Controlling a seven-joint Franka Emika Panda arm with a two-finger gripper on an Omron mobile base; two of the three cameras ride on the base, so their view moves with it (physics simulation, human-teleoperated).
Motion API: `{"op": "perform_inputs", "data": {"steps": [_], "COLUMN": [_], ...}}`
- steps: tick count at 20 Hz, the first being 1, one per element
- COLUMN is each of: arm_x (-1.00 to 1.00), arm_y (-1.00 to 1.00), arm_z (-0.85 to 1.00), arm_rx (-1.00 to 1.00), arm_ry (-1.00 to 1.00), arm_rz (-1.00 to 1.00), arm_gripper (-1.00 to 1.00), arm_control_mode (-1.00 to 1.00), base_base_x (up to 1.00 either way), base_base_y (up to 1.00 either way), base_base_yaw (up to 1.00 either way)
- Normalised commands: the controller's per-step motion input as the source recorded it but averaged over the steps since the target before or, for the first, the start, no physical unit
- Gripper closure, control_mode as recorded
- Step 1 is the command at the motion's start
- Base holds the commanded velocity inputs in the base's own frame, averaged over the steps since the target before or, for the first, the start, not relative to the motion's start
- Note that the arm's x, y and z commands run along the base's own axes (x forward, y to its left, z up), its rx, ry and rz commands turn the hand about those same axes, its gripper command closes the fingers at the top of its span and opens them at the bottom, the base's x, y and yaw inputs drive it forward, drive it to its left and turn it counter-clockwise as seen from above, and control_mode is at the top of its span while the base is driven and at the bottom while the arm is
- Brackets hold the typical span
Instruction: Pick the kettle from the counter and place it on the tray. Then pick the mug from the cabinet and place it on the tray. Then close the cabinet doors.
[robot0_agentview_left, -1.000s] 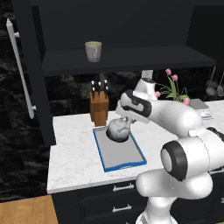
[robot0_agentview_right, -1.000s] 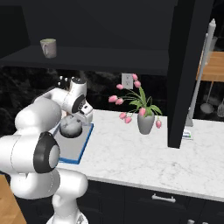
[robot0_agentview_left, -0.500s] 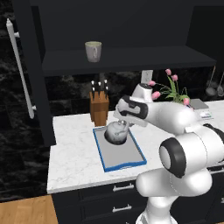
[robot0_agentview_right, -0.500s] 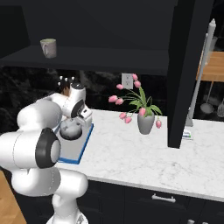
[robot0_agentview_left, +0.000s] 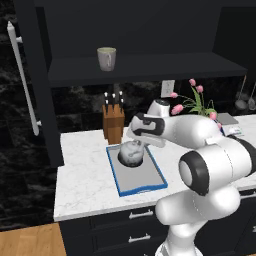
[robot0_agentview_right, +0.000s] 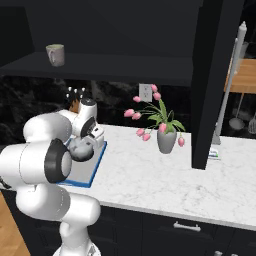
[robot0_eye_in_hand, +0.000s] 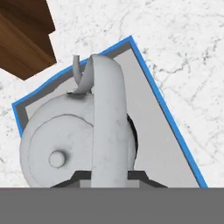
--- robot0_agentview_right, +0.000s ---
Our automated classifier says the grey hanging whisk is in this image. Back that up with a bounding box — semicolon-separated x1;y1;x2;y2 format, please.
247;111;256;135

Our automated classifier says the dark drawer front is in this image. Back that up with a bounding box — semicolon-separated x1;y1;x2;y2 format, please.
142;213;218;256

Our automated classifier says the white wall outlet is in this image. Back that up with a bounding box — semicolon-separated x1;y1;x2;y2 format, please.
138;82;154;103

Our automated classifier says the white blue sponge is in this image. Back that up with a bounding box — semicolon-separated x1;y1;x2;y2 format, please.
207;148;222;161

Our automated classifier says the dark base cabinet door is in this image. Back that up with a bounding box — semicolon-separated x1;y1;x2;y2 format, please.
89;205;145;256

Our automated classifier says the silver drawer handle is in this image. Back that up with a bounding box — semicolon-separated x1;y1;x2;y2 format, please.
172;221;202;233

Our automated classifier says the wooden wall shelf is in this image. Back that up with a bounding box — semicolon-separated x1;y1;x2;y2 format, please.
223;58;256;95

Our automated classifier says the wooden knife block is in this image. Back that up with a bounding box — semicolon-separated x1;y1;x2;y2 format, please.
65;86;87;115

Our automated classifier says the grey hanging ladle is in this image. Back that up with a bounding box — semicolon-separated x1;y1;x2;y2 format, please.
228;93;246;131

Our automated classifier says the grey vase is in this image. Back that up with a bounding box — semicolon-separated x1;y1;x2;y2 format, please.
156;127;178;155

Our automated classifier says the pink tulips bunch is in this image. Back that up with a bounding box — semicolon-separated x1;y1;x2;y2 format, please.
123;83;187;148

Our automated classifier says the dark wall cabinet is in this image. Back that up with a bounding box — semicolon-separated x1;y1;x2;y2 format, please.
0;0;204;88

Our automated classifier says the blue rimmed grey tray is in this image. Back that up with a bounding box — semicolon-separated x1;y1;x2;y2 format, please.
56;138;109;189

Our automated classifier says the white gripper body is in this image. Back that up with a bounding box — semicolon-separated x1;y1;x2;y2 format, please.
87;124;106;151

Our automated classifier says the grey mug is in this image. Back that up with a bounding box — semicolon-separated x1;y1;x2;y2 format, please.
45;43;66;68

